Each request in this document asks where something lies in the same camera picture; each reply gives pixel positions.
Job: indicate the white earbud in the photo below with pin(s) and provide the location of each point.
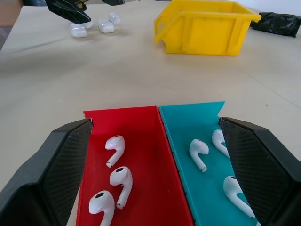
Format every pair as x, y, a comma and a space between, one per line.
115, 143
218, 140
121, 176
198, 147
231, 188
102, 203

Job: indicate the teal plastic tray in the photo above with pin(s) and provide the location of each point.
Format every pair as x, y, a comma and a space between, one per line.
195, 122

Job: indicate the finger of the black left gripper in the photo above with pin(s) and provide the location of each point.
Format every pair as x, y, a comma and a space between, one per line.
113, 2
68, 11

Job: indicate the black plastic bag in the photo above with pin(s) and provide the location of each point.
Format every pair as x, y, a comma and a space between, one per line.
277, 23

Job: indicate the red plastic tray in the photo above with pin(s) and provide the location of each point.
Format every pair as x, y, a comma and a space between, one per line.
145, 169

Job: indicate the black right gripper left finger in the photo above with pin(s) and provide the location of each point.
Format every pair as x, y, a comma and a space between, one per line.
42, 179

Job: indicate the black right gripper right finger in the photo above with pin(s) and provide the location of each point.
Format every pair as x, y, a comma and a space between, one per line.
263, 169

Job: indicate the yellow plastic bin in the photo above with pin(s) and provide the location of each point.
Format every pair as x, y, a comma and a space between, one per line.
207, 33

